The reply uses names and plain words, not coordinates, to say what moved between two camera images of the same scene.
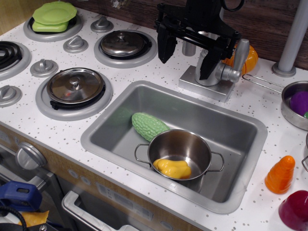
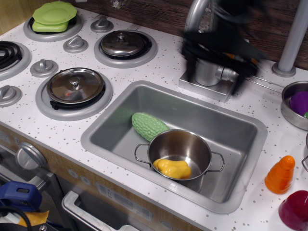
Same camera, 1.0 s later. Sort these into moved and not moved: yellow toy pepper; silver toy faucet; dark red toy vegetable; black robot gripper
Moved: black robot gripper
Not moved: silver toy faucet; dark red toy vegetable; yellow toy pepper
